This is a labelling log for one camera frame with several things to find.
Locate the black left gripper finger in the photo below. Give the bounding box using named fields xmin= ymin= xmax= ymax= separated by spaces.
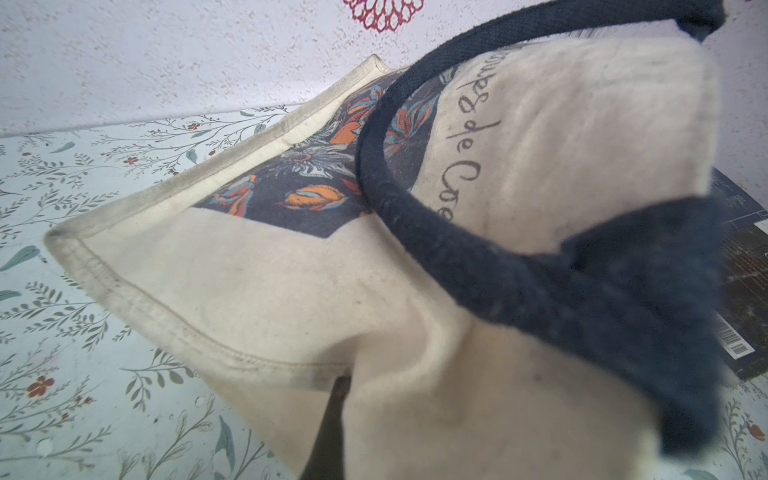
xmin=299 ymin=377 xmax=351 ymax=480

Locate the beige canvas tote bag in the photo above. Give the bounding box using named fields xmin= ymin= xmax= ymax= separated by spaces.
xmin=45 ymin=1 xmax=725 ymax=479

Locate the black book with barcode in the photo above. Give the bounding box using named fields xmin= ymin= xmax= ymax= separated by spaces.
xmin=712 ymin=169 xmax=767 ymax=382

